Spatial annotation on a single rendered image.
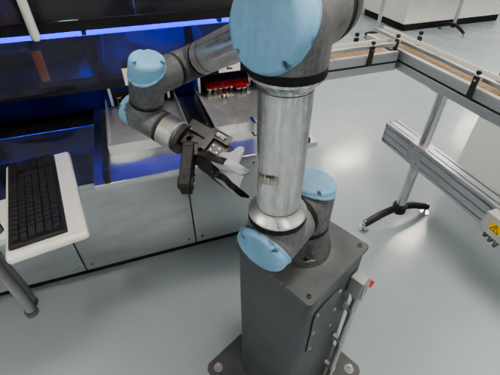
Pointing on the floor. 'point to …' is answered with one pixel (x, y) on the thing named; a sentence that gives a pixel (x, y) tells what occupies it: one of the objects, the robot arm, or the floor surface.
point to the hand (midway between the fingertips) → (248, 189)
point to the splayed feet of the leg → (393, 213)
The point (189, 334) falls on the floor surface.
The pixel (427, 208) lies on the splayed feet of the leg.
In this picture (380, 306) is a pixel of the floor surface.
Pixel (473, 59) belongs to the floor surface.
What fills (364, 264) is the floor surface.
